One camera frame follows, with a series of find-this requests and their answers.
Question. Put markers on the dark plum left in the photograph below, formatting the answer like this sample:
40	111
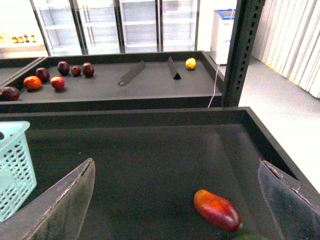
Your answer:
43	74

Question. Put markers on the black front display tray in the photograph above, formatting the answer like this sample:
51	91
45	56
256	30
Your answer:
150	163

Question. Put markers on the bottles on shelf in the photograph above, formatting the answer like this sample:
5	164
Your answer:
22	39

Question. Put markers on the yellow lemon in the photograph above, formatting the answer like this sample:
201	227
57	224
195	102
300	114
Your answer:
190	63

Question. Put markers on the black rear display tray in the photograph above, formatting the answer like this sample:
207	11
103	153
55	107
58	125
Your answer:
152	88

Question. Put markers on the grey flat divider strip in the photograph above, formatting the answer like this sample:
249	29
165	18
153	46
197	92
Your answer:
131	74

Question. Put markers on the translucent right gripper left finger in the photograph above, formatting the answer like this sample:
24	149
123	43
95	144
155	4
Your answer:
58	213

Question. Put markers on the orange red tomato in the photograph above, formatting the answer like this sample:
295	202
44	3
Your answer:
32	83

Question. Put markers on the translucent right gripper right finger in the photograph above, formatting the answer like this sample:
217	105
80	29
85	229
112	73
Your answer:
295	207

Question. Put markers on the small red apple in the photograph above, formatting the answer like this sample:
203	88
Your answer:
58	83

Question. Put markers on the black shelf upright post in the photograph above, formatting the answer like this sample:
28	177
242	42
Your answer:
245	26

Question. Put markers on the dark plum right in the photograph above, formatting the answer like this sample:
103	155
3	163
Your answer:
88	70

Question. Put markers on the red orange mango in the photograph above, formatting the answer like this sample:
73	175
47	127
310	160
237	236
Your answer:
217	210

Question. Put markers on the small dark red plum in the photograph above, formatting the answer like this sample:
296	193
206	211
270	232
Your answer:
76	71

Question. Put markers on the light blue plastic basket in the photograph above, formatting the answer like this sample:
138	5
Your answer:
17	175

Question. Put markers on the dark plum rear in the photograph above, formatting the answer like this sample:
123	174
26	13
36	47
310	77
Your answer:
63	68

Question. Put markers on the glass door refrigerator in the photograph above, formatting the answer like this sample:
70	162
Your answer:
96	27

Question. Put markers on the dark purple fruit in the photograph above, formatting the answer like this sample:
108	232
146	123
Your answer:
9	93

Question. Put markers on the white chest freezer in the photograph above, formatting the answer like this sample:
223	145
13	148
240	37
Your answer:
222	26

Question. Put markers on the black display tray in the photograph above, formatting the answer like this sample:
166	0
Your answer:
150	163
152	88

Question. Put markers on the black triangular divider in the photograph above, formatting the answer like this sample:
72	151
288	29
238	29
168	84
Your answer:
173	69

